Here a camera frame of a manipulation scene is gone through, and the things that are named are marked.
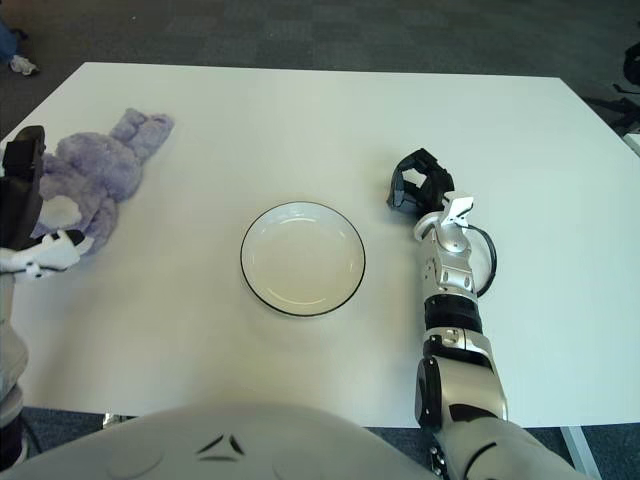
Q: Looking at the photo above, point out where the grey robot torso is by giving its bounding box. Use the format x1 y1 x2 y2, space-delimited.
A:
0 389 441 480

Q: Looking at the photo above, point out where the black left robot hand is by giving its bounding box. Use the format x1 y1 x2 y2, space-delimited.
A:
0 125 48 251

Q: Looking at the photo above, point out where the white plate with black rim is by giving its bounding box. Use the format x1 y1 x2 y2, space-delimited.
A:
239 200 367 317

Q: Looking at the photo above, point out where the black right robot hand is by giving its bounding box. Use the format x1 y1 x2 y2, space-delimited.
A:
385 148 457 219

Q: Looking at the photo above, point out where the purple plush bunny doll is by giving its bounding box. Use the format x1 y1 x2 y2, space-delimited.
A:
29 107 175 257

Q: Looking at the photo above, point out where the black office chair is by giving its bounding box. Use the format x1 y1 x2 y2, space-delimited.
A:
582 42 640 134

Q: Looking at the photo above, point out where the white sneaker on foot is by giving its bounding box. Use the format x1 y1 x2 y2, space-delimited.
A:
9 55 40 76

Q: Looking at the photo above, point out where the person's leg in jeans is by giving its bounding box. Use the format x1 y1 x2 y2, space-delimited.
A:
0 22 19 62

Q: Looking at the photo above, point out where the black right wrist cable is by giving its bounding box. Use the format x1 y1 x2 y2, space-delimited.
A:
467 224 498 299

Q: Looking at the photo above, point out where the white table leg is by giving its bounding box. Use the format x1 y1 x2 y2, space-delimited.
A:
559 427 594 474

